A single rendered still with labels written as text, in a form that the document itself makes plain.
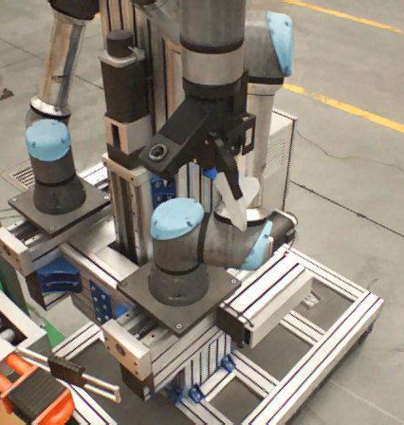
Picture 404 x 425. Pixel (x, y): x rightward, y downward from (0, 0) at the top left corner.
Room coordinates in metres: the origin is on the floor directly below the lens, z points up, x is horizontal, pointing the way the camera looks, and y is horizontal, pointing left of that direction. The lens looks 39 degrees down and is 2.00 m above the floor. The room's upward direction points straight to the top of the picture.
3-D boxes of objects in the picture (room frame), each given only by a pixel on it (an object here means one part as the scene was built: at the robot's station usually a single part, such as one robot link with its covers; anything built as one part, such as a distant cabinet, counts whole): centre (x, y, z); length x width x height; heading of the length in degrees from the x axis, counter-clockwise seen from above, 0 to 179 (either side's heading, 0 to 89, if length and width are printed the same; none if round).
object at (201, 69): (0.61, -0.01, 1.74); 0.08 x 0.08 x 0.05
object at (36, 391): (0.47, 0.26, 1.23); 0.08 x 0.07 x 0.05; 54
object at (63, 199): (1.24, 0.42, 1.09); 0.15 x 0.15 x 0.10
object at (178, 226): (0.90, 0.05, 1.20); 0.13 x 0.12 x 0.14; 77
